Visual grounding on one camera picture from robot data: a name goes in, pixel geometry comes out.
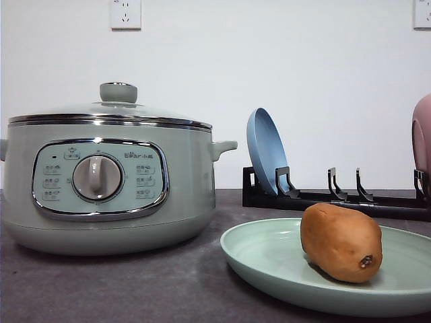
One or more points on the green plate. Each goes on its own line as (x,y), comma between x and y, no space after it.
(262,249)

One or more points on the glass steamer lid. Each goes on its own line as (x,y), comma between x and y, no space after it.
(118,92)

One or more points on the brown potato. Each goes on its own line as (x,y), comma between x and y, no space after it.
(340,242)

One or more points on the green electric steamer pot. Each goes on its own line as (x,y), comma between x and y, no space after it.
(190,202)

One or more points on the blue plate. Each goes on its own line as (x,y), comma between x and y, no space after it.
(266,151)

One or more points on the black plate rack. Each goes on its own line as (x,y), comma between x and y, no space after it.
(269,200)

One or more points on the pink plate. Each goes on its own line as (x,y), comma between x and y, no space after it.
(422,134)

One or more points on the white wall socket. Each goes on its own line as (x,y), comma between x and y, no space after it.
(423,13)
(126,15)

